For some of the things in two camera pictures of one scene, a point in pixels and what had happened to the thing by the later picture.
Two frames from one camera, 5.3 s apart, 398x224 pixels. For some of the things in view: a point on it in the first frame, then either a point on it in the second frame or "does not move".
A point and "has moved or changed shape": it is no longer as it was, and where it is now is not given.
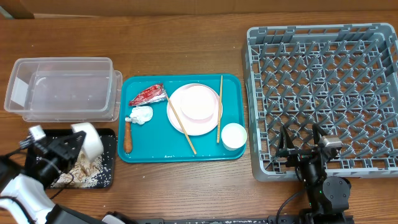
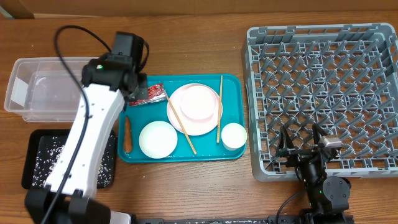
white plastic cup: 234,136 does not move
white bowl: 92,145 has moved or changed shape
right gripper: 286,149 does not move
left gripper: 64,159 to 142,90
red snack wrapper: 153,94 does not move
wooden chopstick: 179,121 does not move
